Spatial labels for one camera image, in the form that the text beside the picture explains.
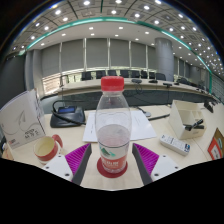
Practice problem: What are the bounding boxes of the brown red-edged cardboard box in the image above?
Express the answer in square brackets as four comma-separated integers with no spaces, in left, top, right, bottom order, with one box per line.
[207,127,224,161]

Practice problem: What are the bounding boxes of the black clip tool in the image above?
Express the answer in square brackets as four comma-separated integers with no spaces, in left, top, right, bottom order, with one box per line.
[184,118,205,132]

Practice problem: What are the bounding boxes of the white open divided box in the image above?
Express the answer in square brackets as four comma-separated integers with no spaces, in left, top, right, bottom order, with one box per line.
[167,99,208,140]

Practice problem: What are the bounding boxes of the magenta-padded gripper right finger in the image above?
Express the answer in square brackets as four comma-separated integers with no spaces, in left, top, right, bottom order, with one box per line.
[132,142,184,186]

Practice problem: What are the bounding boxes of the black desk microphone unit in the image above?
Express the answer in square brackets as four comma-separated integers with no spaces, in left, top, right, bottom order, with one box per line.
[49,99,87,129]

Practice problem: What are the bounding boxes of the recessed ceiling lights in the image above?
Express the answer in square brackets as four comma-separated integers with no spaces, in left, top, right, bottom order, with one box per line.
[11,0,224,79]

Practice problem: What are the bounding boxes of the white remote control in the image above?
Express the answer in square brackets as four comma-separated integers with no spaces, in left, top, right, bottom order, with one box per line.
[158,133,192,157]

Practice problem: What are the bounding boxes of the row of black office chairs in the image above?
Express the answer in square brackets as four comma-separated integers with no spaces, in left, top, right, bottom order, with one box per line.
[79,69,168,82]

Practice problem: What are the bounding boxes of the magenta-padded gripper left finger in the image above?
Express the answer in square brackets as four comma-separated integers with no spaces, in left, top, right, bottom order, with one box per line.
[42,142,93,186]

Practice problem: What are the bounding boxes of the clear red-capped water bottle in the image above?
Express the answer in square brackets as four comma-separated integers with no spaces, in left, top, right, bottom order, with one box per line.
[94,75,132,174]

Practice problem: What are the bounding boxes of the red and cream patterned cup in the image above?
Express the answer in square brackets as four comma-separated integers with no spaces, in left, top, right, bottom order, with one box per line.
[33,133,64,165]

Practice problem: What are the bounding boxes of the white paper sheet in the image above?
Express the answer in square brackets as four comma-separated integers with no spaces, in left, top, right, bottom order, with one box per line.
[82,109,158,144]

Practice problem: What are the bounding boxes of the white cardboard carton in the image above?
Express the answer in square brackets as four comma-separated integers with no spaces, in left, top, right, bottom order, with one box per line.
[0,88,47,150]

